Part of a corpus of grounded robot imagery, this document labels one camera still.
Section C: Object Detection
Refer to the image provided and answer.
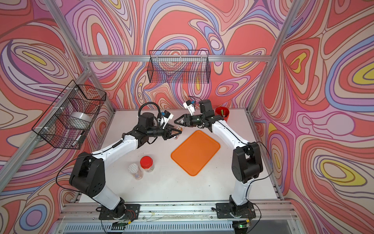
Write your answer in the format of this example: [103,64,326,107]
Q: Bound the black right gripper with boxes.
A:
[174,114,205,127]

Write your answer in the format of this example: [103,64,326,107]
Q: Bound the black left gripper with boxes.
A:
[146,124,180,141]

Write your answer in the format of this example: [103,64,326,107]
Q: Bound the clear candy jar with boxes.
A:
[172,125,184,139]

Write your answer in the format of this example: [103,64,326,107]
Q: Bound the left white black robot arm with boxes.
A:
[69,111,182,219]

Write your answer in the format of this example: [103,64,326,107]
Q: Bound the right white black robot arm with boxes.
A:
[174,99,264,218]

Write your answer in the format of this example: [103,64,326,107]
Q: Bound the red lid jar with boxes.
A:
[140,156,154,173]

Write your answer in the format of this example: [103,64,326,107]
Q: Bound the white lid jar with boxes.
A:
[128,163,143,180]

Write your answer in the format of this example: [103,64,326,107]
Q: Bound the orange plastic tray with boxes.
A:
[170,130,221,176]

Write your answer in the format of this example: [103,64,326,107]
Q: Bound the red cup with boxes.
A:
[215,106,230,121]

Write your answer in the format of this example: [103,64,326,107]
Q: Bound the black marker in basket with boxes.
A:
[76,131,86,144]

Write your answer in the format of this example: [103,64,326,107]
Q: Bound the white roll in basket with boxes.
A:
[67,112,92,130]

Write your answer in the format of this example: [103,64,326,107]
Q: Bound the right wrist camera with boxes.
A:
[183,100,196,115]

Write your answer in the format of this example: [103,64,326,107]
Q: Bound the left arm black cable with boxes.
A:
[138,101,162,119]

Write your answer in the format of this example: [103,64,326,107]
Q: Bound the back black wire basket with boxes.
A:
[147,49,211,84]

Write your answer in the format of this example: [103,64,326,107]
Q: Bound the black wire basket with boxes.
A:
[32,81,107,149]
[147,49,211,84]

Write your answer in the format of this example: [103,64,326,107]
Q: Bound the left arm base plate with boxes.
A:
[96,203,141,221]

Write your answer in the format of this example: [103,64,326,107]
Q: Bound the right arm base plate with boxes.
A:
[211,202,256,220]

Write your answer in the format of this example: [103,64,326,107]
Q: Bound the left black wire basket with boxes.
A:
[32,81,107,149]

